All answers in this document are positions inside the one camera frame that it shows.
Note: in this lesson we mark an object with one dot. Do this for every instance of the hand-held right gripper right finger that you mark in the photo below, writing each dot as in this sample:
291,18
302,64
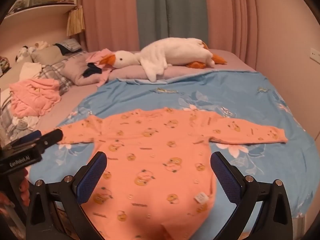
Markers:
225,178

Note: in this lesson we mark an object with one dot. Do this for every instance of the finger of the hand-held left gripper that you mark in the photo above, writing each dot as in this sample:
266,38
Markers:
27,138
51,137

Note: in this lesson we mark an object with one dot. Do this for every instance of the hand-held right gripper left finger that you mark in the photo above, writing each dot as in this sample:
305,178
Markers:
92,178

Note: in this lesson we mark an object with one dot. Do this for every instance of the orange printed baby top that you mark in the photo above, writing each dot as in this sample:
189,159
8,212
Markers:
155,160

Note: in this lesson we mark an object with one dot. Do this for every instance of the pile of pink clothes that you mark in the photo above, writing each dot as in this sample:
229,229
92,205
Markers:
35,97

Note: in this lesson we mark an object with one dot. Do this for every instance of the person's left hand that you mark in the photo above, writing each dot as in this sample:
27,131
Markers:
24,187

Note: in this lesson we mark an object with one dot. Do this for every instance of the grey floral cloth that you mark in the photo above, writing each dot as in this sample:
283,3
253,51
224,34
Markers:
17,126

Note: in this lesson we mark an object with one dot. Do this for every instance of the bed with lavender sheet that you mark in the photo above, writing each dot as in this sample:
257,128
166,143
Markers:
72,100

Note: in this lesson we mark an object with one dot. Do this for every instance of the grey plaid pillow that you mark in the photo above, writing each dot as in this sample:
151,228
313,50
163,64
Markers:
57,73

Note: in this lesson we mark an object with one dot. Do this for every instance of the white cloth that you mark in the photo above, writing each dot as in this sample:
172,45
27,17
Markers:
30,71

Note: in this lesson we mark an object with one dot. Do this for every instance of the lavender pillow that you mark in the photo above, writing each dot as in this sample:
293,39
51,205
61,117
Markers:
75,67

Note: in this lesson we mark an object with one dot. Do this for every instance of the dark navy cloth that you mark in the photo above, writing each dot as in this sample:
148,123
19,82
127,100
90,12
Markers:
91,72

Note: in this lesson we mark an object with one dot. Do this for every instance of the beige pillow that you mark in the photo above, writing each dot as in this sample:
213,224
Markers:
46,53

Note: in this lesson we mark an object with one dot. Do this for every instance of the small stuffed toys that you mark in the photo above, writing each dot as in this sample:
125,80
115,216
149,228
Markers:
27,50

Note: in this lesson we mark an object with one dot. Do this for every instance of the pink cloth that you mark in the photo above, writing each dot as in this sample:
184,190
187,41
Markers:
96,58

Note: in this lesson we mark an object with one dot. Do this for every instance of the striped blue pillow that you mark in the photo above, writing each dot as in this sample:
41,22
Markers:
72,45

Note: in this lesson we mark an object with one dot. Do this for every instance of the blue floral blanket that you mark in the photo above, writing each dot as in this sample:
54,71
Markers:
150,97

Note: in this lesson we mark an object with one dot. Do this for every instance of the lavender folded quilt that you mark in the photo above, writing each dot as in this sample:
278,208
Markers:
132,72

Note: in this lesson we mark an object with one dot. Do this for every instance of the yellow fringed hanging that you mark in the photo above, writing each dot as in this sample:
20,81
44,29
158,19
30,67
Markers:
75,21

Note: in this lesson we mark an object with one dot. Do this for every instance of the pink curtain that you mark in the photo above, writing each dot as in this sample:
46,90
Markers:
230,17
110,15

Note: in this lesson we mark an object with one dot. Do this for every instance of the white goose plush toy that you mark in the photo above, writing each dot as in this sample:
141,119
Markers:
175,52

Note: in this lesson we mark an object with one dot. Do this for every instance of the teal curtain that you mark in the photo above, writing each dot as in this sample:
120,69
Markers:
172,10

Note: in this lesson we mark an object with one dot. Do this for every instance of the white wall shelf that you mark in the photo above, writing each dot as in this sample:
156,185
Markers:
40,9

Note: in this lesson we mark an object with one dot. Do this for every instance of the white wall socket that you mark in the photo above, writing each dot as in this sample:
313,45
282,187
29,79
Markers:
315,55

